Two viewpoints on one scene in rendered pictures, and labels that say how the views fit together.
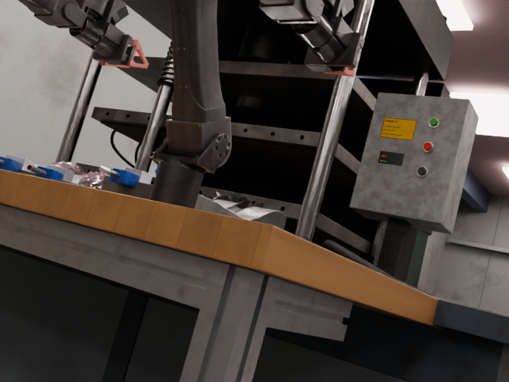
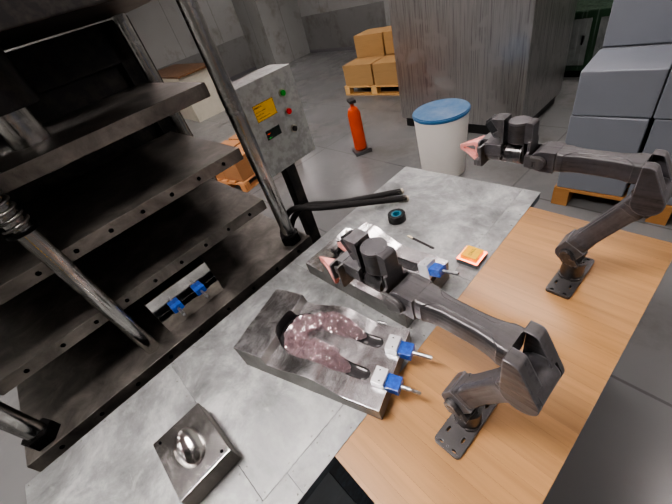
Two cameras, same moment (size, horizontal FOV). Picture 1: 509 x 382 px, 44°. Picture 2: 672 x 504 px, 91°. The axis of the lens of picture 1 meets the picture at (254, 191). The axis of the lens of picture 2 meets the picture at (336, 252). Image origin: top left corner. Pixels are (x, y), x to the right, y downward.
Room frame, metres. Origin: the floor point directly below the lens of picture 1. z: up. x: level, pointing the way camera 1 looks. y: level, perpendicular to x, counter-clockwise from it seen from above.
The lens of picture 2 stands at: (1.24, 0.96, 1.73)
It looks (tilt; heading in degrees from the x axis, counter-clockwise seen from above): 40 degrees down; 294
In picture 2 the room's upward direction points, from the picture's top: 19 degrees counter-clockwise
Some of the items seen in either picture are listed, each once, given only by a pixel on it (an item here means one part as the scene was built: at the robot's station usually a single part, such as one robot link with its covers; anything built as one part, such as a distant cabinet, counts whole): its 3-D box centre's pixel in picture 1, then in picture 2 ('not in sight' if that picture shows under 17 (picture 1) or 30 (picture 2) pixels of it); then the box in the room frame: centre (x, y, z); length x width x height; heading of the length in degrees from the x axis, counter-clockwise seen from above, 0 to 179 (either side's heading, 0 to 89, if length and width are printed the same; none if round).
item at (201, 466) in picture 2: not in sight; (196, 451); (1.92, 0.77, 0.84); 0.20 x 0.15 x 0.07; 148
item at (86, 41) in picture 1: (86, 27); (380, 276); (1.38, 0.47, 1.21); 0.07 x 0.06 x 0.07; 144
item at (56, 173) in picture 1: (46, 174); (409, 351); (1.35, 0.44, 0.86); 0.13 x 0.05 x 0.05; 165
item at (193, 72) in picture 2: not in sight; (185, 90); (6.79, -6.32, 0.45); 2.62 x 0.84 x 0.90; 144
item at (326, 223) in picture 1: (227, 211); (127, 249); (2.61, 0.08, 1.02); 1.10 x 0.74 x 0.05; 58
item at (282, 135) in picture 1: (243, 154); (87, 204); (2.61, 0.08, 1.27); 1.10 x 0.74 x 0.05; 58
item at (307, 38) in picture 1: (313, 23); (516, 151); (1.03, -0.02, 1.21); 0.07 x 0.06 x 0.07; 144
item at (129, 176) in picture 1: (120, 176); not in sight; (1.31, 0.28, 0.89); 0.13 x 0.05 x 0.05; 147
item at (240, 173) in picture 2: not in sight; (250, 154); (3.58, -2.72, 0.20); 1.14 x 0.82 x 0.40; 63
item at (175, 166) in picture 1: (174, 192); (572, 267); (0.85, 0.10, 0.84); 0.20 x 0.07 x 0.08; 54
